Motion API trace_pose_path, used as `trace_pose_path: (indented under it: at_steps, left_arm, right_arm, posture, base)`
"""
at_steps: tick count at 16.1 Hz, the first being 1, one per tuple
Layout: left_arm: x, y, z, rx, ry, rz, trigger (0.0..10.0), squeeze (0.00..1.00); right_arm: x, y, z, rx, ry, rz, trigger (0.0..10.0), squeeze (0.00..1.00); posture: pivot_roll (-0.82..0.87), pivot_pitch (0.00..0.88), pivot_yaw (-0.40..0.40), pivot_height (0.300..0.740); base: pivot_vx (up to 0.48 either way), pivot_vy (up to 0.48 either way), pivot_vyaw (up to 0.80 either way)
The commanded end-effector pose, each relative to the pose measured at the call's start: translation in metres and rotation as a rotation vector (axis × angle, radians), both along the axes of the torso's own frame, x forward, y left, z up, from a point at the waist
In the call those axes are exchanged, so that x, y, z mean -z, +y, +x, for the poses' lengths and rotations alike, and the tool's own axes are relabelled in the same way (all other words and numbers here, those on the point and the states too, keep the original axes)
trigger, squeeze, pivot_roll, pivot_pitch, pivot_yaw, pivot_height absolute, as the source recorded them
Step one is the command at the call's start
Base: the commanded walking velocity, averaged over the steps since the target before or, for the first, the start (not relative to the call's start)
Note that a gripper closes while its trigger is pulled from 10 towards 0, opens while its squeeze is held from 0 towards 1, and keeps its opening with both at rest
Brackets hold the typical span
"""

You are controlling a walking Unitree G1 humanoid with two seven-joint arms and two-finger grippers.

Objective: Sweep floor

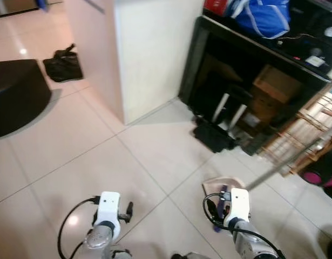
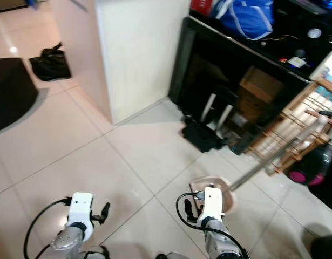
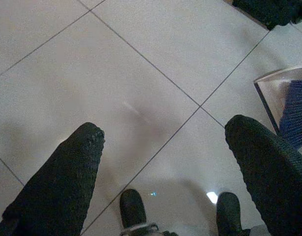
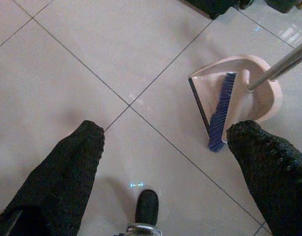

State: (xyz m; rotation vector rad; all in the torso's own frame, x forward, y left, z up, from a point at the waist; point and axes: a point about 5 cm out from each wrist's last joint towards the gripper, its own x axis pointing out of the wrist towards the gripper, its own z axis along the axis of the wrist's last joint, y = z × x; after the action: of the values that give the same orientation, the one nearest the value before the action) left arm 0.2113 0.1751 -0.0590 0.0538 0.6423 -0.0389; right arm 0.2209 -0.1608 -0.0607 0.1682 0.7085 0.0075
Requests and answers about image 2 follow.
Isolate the beige long-handled dustpan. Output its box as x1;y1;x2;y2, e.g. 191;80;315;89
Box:
189;121;323;214

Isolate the brown cardboard box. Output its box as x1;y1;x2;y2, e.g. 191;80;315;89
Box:
239;66;285;106

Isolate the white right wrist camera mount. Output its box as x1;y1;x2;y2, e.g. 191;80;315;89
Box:
202;187;225;221

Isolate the red packet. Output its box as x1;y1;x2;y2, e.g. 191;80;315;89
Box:
190;0;226;16

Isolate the black TV stand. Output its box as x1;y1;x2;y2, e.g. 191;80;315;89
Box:
168;16;328;154

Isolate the white tube leg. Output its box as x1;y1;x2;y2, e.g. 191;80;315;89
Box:
201;93;216;124
219;104;235;130

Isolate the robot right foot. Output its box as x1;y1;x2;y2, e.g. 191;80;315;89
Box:
155;252;188;259

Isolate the wooden slatted rack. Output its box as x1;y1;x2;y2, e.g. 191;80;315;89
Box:
247;78;332;176

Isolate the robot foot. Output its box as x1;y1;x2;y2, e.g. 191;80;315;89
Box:
155;252;188;259
82;247;107;259

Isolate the blue bag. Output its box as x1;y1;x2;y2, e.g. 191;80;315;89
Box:
220;0;274;40

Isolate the silver round disc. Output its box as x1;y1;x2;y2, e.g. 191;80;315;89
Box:
307;28;323;39

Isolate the small white device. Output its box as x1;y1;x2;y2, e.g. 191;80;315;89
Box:
289;57;308;69

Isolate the pink and black vacuum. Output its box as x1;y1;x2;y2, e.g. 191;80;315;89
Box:
287;143;332;187

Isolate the black bag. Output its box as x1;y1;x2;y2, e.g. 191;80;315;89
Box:
30;43;72;81

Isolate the black round stool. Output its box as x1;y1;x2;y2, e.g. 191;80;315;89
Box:
0;58;38;134

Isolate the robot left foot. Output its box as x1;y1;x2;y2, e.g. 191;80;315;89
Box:
82;247;107;259

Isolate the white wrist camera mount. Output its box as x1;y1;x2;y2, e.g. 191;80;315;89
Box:
202;187;225;221
69;192;94;227

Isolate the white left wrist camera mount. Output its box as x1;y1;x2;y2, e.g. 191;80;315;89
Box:
69;192;94;227

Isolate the black floor device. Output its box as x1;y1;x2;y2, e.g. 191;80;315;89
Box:
182;120;223;153

